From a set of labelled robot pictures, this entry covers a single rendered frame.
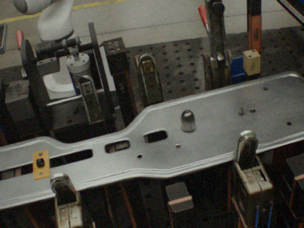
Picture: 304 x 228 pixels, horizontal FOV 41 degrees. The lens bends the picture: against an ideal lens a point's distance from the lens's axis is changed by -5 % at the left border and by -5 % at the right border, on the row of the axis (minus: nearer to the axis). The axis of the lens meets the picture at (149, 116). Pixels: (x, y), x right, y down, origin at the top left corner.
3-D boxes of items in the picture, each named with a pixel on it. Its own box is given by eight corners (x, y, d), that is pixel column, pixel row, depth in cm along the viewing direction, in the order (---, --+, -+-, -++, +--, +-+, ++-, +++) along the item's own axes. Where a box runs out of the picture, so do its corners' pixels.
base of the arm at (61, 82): (44, 67, 158) (31, 26, 145) (93, 56, 159) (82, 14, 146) (44, 98, 144) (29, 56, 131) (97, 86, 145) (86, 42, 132)
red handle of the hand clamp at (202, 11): (213, 61, 100) (194, 6, 104) (211, 64, 102) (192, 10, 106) (229, 57, 100) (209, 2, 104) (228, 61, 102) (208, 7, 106)
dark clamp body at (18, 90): (45, 206, 121) (-5, 111, 96) (43, 173, 131) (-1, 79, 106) (79, 197, 122) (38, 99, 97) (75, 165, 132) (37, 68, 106)
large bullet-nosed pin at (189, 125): (184, 138, 94) (182, 117, 90) (181, 129, 96) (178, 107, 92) (198, 135, 94) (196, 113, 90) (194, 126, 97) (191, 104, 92)
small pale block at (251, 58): (246, 159, 124) (247, 58, 99) (241, 151, 126) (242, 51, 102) (256, 156, 124) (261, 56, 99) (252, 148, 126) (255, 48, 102)
